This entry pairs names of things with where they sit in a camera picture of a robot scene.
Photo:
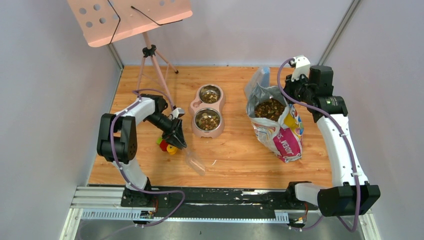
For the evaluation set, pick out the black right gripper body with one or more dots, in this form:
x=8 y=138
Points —
x=298 y=90

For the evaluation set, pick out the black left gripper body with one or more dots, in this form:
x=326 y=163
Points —
x=175 y=129

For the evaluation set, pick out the clear plastic food scoop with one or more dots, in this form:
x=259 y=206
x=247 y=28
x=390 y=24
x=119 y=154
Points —
x=194 y=161

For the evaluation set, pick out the cat food bag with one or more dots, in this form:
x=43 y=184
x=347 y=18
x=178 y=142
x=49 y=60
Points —
x=283 y=138

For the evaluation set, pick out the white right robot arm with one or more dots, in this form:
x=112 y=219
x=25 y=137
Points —
x=351 y=193

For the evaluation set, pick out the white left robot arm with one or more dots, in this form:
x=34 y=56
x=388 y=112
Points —
x=117 y=142

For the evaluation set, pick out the brown pet food kibble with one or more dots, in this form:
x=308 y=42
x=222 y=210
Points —
x=270 y=109

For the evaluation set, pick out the yellow traffic light block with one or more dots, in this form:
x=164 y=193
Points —
x=172 y=150

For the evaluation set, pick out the red toy block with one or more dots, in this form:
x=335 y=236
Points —
x=163 y=145

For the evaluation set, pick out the steel bowl near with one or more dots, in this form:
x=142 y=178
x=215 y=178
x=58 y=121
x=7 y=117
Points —
x=207 y=119

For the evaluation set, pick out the steel bowl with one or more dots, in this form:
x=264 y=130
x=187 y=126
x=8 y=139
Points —
x=207 y=119
x=210 y=94

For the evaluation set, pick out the pink double bowl feeder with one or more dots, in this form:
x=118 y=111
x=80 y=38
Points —
x=197 y=105

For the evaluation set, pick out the blue item in bubble wrap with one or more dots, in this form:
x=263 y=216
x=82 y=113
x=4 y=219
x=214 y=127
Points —
x=261 y=77

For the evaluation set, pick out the steel bowl far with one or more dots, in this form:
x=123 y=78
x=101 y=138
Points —
x=210 y=94

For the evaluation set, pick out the pink music stand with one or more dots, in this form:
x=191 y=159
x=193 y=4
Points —
x=104 y=22

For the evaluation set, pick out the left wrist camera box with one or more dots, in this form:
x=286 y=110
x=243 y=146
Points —
x=177 y=113

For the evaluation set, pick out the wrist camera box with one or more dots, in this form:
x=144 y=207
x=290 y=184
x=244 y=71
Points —
x=301 y=65
x=177 y=113

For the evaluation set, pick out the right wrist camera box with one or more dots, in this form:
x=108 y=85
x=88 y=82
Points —
x=301 y=65

